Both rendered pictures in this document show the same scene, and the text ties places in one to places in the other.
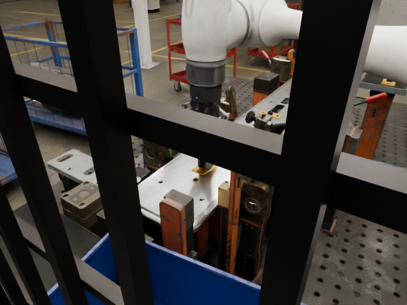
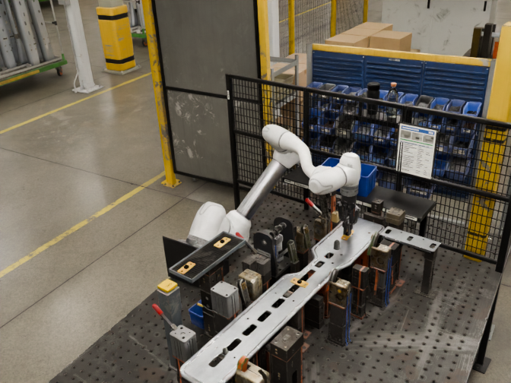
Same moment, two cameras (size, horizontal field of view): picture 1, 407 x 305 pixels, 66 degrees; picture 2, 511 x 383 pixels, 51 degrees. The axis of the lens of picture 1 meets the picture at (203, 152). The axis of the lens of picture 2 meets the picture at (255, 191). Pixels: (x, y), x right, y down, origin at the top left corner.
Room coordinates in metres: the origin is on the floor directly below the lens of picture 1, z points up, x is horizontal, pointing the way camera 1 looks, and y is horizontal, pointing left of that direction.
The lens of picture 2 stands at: (3.09, -0.25, 2.55)
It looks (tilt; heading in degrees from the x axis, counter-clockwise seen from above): 28 degrees down; 185
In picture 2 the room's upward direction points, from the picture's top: 3 degrees counter-clockwise
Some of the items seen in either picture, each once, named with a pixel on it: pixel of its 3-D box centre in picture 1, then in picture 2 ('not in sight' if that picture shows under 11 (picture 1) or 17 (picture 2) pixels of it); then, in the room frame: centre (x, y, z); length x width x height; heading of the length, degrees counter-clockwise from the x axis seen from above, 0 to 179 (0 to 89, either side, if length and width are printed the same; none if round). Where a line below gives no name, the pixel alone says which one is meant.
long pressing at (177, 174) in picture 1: (270, 113); (298, 286); (1.11, -0.26, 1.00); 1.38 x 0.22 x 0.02; 146
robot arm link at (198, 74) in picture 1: (205, 70); (349, 188); (0.71, -0.01, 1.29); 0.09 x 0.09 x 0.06
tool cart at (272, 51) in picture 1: (272, 33); not in sight; (5.39, -1.12, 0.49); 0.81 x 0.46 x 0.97; 141
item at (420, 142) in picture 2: not in sight; (416, 150); (0.30, 0.39, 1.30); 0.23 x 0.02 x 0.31; 56
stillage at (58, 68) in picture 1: (69, 79); not in sight; (3.09, 1.35, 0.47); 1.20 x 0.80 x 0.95; 64
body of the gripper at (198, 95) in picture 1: (205, 100); (348, 201); (0.71, -0.01, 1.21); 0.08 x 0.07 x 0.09; 56
